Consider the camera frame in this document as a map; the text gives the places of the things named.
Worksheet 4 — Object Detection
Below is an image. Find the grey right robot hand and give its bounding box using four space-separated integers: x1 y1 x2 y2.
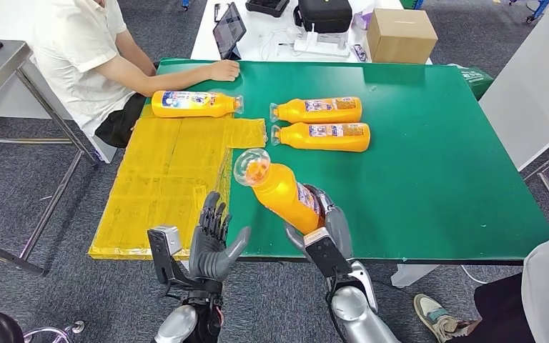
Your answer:
284 184 354 262

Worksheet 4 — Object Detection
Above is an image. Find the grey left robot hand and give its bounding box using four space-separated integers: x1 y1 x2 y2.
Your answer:
188 190 252 284

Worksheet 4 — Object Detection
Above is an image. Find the person's right hand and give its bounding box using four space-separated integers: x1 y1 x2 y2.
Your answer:
207 60 242 83

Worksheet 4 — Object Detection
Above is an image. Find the orange detergent bottle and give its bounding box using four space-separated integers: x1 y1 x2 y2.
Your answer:
151 89 245 119
269 96 364 124
233 148 325 237
270 121 372 154

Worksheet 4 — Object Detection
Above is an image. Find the black tablet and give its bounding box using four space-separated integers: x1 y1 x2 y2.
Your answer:
212 2 247 61

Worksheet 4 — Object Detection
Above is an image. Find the white table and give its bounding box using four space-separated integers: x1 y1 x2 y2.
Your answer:
189 0 432 65

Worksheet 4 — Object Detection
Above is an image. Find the small yellow plastic bag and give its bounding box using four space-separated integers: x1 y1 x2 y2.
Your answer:
227 117 268 150

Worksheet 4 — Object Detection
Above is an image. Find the black plastic tray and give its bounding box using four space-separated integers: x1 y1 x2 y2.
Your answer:
244 0 290 19

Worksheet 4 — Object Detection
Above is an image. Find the white table leg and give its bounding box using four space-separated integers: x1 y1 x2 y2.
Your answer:
390 264 441 289

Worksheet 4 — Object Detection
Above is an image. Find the large yellow wrapped flat sheet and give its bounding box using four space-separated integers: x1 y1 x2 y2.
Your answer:
88 104 234 262

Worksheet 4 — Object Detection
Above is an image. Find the white power strip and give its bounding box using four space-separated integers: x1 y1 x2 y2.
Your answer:
277 22 351 59

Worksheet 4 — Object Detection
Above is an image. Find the black carrying case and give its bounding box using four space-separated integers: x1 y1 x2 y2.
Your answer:
293 0 354 34

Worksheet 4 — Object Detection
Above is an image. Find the small purple packet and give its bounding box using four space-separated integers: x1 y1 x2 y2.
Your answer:
350 42 369 63

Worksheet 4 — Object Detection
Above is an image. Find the white stool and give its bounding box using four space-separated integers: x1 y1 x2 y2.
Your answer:
84 137 118 164

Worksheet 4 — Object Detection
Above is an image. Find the purple tissue pack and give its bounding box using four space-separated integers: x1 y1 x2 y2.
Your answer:
352 5 376 30

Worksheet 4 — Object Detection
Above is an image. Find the chrome curved bar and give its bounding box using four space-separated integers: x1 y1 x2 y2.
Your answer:
22 321 86 343

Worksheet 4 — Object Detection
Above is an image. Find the brown cardboard box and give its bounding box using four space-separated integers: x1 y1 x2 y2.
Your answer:
367 8 439 65

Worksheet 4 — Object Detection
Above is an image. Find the green bag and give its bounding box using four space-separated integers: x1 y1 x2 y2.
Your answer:
450 64 495 101

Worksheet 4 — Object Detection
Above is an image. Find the grey metal table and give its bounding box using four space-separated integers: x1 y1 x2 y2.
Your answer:
0 39 98 278

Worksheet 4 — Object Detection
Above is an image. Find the blue metal rack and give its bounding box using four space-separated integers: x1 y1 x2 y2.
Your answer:
511 0 549 24

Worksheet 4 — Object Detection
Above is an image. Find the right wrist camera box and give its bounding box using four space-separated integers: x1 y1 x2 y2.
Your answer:
302 227 354 279

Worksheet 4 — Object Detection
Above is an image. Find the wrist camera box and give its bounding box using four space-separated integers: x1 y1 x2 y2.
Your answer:
147 225 195 289
302 227 354 279

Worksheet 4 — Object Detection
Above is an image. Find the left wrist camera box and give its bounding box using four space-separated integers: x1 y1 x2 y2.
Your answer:
147 225 195 289

